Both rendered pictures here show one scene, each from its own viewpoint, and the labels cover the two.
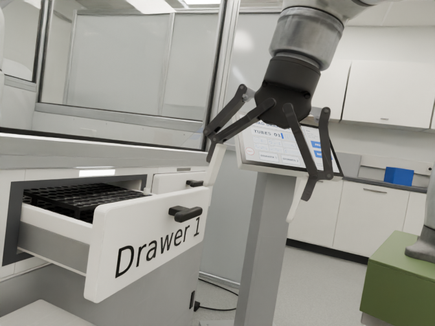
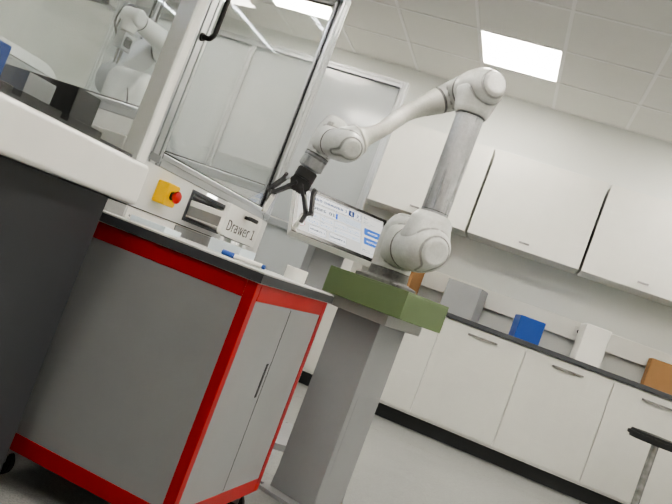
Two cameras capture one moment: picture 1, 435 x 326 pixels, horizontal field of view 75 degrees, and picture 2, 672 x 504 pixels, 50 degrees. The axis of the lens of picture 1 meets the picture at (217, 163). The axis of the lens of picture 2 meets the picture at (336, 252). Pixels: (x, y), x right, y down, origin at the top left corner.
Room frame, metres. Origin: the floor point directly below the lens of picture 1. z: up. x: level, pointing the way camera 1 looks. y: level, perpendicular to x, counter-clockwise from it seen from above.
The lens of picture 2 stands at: (-2.15, -0.12, 0.79)
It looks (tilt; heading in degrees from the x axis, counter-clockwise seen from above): 3 degrees up; 356
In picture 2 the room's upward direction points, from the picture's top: 21 degrees clockwise
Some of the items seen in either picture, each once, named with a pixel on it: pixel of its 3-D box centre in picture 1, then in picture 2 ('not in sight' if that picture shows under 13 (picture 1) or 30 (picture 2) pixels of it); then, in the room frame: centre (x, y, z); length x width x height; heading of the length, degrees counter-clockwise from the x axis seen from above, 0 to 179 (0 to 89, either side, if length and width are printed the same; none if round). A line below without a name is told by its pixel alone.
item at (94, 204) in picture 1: (117, 200); not in sight; (0.48, 0.16, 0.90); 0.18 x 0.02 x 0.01; 159
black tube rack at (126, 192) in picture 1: (72, 204); not in sight; (0.52, 0.25, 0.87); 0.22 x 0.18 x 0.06; 69
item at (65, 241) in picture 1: (68, 206); (191, 210); (0.52, 0.26, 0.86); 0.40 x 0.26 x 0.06; 69
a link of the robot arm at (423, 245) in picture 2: not in sight; (452, 169); (0.35, -0.56, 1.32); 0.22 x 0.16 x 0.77; 15
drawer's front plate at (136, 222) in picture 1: (164, 228); (240, 225); (0.44, 0.07, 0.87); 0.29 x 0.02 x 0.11; 159
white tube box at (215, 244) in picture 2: not in sight; (231, 250); (0.13, 0.04, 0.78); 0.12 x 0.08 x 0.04; 57
